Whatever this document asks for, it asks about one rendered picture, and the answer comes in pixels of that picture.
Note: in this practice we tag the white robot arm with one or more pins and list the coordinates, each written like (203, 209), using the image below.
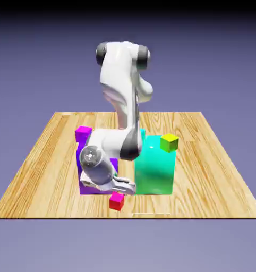
(117, 85)

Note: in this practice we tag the small red cube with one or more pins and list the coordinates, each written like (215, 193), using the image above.
(116, 201)

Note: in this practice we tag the large teal box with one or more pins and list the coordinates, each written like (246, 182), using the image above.
(154, 167)

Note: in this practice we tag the small magenta cube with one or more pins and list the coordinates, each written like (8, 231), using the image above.
(82, 133)

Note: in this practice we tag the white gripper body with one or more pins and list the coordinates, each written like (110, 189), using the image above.
(121, 187)

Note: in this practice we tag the large purple box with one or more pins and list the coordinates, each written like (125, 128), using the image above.
(114, 164)

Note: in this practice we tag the small yellow cube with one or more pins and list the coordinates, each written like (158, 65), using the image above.
(169, 142)

